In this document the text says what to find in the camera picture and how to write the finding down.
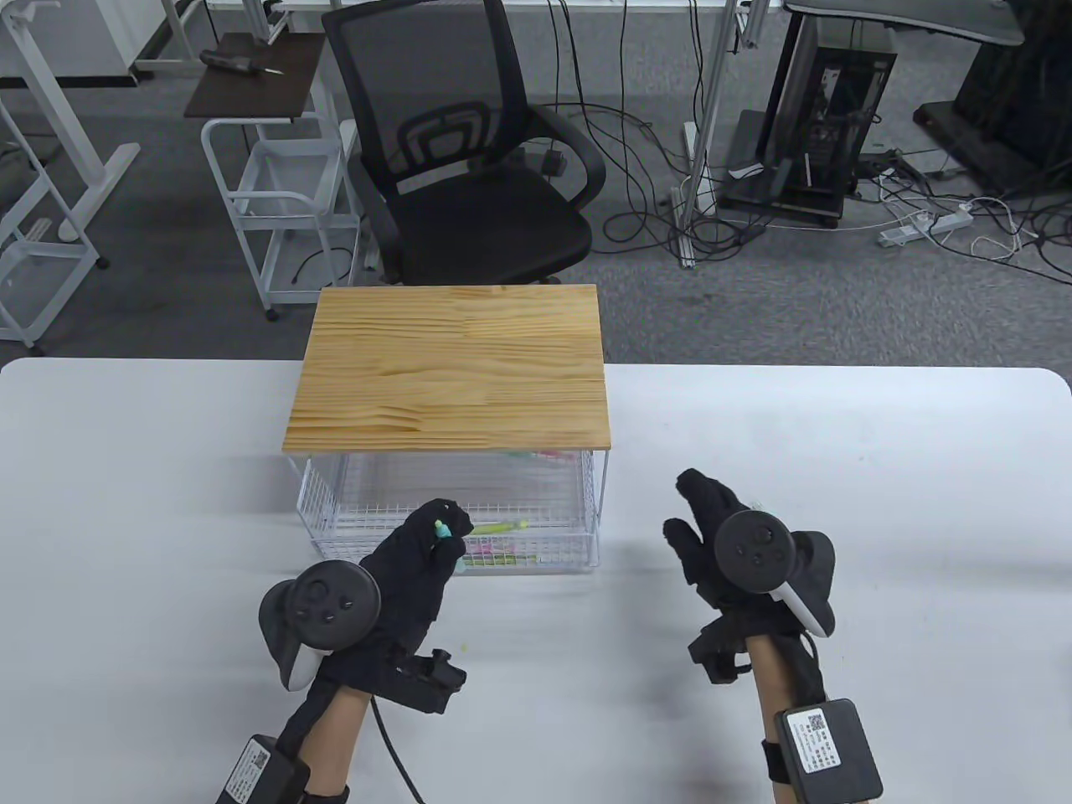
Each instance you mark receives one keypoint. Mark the yellow-green double-ended highlighter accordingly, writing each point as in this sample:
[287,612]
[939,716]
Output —
[498,528]
[502,560]

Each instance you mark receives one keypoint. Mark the black machine base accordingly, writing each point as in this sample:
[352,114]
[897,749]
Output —
[1013,109]

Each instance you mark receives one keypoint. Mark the person's left hand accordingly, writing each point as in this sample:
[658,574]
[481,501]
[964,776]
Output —
[410,578]

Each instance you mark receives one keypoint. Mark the person's left forearm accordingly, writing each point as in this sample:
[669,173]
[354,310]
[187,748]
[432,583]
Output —
[335,737]

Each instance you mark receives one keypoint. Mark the black tracking controller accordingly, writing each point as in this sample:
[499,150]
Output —
[754,548]
[331,603]

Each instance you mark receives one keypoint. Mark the person's right forearm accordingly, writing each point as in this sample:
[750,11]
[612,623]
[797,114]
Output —
[766,678]

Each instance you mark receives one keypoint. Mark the aluminium profile post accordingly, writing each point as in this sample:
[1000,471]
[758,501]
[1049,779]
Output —
[703,167]

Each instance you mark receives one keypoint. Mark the black computer tower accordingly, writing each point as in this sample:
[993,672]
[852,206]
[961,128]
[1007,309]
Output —
[837,109]

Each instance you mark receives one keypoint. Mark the grey standing desk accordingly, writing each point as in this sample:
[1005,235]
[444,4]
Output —
[921,21]

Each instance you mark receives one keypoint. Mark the pink double-ended highlighter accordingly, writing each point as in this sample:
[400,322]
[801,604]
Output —
[481,551]
[557,456]

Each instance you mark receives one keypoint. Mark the person's right hand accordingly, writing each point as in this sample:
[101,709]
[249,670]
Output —
[703,561]

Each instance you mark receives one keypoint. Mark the black mesh office chair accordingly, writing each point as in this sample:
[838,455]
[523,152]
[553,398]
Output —
[477,222]

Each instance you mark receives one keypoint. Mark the dark brown side table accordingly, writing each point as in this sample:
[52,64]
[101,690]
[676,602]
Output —
[251,88]

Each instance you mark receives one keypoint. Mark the white power strip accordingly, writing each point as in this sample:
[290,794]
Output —
[925,226]

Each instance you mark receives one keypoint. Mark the black power adapter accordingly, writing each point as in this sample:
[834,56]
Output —
[553,159]

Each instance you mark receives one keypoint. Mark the white desk leg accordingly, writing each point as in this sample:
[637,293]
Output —
[100,180]

